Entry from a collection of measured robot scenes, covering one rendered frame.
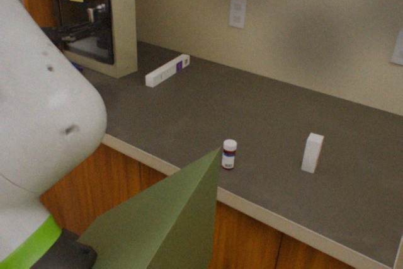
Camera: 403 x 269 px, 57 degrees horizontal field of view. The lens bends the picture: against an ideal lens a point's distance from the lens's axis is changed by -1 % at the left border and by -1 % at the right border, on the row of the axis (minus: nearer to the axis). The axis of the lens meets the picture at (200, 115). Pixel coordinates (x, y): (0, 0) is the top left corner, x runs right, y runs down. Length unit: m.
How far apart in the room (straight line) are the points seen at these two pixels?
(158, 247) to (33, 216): 0.20
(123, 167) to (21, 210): 0.66
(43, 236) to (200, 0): 1.29
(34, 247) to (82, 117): 0.18
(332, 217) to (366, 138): 0.39
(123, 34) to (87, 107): 0.96
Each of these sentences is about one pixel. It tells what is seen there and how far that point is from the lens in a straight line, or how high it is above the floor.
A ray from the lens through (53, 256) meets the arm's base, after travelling 0.56.
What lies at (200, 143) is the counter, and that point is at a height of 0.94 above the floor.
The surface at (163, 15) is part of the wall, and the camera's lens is 1.80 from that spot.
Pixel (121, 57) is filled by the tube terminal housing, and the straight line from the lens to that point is 1.45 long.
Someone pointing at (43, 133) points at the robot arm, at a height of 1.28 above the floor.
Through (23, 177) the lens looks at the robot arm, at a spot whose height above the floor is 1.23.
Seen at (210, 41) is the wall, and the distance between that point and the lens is 1.67.
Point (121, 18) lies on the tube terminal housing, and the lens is 1.41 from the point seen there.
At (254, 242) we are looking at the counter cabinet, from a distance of 1.00.
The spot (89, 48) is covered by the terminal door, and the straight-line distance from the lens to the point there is 1.51.
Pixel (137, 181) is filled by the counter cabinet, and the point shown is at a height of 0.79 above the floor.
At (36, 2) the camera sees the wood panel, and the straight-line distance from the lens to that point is 1.64.
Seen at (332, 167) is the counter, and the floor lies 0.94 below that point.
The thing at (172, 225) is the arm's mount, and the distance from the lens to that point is 0.46.
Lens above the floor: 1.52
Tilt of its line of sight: 29 degrees down
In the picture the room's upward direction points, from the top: 3 degrees clockwise
